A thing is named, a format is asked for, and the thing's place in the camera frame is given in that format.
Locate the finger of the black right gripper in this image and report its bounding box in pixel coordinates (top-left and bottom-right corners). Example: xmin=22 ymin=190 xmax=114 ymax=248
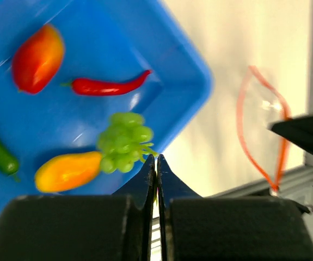
xmin=269 ymin=114 xmax=313 ymax=155

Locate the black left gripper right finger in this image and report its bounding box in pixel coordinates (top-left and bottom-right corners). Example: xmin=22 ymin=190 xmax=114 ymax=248
xmin=157 ymin=156 xmax=313 ymax=260

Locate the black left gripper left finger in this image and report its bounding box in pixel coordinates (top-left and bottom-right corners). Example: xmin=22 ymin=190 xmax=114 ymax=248
xmin=0 ymin=156 xmax=156 ymax=260

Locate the clear zip top bag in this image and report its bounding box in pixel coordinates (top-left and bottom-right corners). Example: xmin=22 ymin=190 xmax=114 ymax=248
xmin=236 ymin=65 xmax=291 ymax=196

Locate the yellow orange mango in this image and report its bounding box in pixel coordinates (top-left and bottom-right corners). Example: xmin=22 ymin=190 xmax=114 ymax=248
xmin=34 ymin=151 xmax=102 ymax=193

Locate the green grape bunch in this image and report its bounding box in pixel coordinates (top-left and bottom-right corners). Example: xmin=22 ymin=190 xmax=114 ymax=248
xmin=96 ymin=112 xmax=158 ymax=174

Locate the red chili pepper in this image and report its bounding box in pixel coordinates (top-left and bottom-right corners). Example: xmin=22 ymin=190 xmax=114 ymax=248
xmin=61 ymin=70 xmax=152 ymax=96

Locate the blue plastic tray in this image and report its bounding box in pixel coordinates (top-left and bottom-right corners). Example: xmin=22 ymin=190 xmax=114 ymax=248
xmin=0 ymin=1 xmax=213 ymax=213

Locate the aluminium mounting rail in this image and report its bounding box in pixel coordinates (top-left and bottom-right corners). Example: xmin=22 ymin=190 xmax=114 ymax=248
xmin=207 ymin=165 xmax=313 ymax=200

